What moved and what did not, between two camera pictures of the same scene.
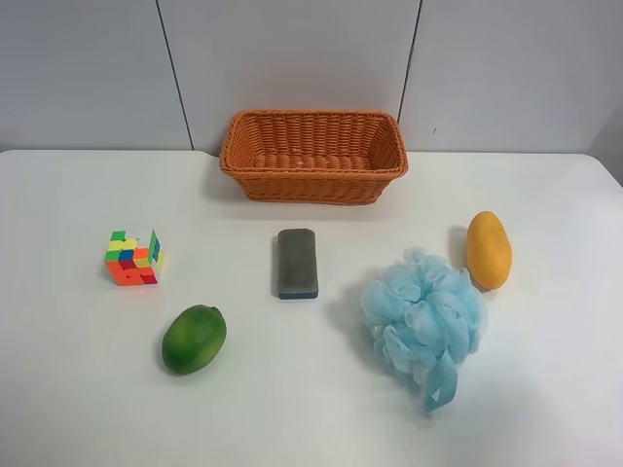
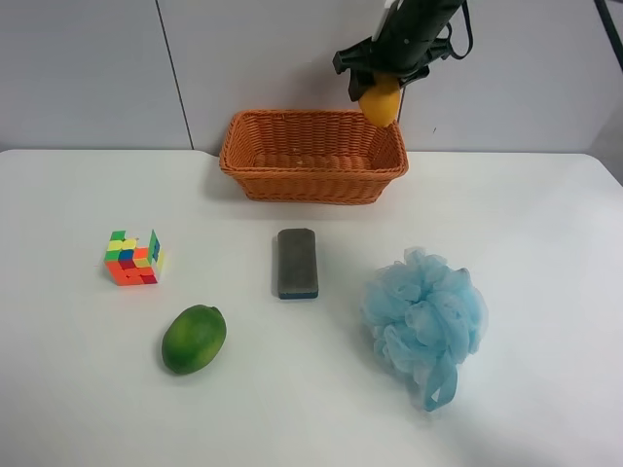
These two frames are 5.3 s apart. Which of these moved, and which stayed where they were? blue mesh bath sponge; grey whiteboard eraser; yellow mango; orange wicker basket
Moved: yellow mango
Stayed: grey whiteboard eraser; orange wicker basket; blue mesh bath sponge
